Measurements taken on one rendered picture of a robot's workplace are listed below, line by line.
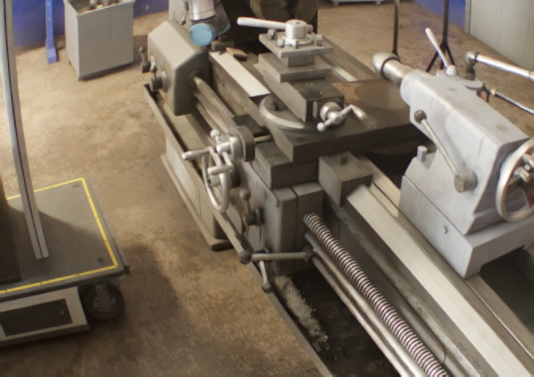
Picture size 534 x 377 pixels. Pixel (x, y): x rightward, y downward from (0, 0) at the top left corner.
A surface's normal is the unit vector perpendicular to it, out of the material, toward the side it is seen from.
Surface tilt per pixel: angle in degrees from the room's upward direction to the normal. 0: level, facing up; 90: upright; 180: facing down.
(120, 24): 90
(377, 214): 36
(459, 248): 90
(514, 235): 90
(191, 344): 0
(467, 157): 76
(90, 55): 90
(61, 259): 0
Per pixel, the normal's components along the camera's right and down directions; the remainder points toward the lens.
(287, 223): 0.40, 0.50
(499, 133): 0.02, -0.84
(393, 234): -0.52, -0.56
